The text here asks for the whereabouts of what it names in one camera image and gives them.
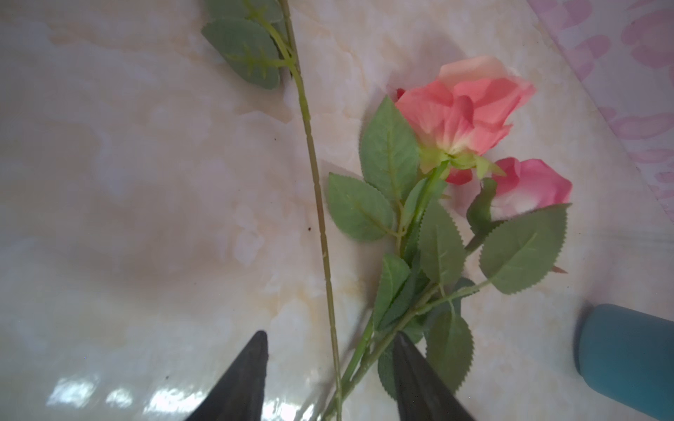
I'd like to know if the teal ceramic vase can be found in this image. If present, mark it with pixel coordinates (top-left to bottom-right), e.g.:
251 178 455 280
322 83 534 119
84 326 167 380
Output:
574 303 673 420

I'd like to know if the large coral rose stem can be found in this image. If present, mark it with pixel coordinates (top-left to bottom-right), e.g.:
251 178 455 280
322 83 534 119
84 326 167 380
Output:
320 55 537 421

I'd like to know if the blue rose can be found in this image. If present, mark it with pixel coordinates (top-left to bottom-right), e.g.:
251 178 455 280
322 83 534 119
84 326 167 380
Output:
201 1 346 420

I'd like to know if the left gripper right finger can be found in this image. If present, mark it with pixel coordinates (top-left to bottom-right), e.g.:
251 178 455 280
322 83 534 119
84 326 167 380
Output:
393 332 474 421

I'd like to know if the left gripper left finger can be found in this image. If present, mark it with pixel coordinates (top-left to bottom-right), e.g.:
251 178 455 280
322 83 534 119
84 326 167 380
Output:
185 331 269 421

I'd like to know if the hot pink rose stem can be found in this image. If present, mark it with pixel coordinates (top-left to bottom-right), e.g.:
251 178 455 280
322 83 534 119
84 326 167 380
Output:
328 158 572 397

